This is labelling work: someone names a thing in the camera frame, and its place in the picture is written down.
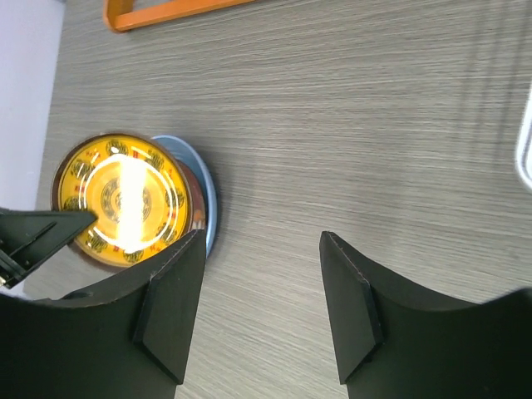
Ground orange wooden shelf rack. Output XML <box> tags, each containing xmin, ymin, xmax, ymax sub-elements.
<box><xmin>102</xmin><ymin>0</ymin><xmax>253</xmax><ymax>33</ymax></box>

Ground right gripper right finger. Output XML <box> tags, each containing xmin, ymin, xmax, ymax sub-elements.
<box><xmin>319</xmin><ymin>231</ymin><xmax>531</xmax><ymax>398</ymax></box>

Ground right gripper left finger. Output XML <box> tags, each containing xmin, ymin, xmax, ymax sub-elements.
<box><xmin>1</xmin><ymin>230</ymin><xmax>206</xmax><ymax>398</ymax></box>

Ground red floral plate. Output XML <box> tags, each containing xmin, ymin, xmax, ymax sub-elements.
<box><xmin>177</xmin><ymin>160</ymin><xmax>206</xmax><ymax>232</ymax></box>

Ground brown yellow plate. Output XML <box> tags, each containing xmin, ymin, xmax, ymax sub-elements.
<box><xmin>51</xmin><ymin>131</ymin><xmax>190</xmax><ymax>270</ymax></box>

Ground blue plate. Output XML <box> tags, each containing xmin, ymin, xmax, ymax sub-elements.
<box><xmin>152</xmin><ymin>135</ymin><xmax>219</xmax><ymax>256</ymax></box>

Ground white wire dish rack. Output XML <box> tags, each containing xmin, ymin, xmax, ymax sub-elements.
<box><xmin>515</xmin><ymin>89</ymin><xmax>532</xmax><ymax>191</ymax></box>

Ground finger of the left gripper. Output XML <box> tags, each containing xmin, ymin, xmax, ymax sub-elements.
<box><xmin>1</xmin><ymin>209</ymin><xmax>97</xmax><ymax>289</ymax></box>

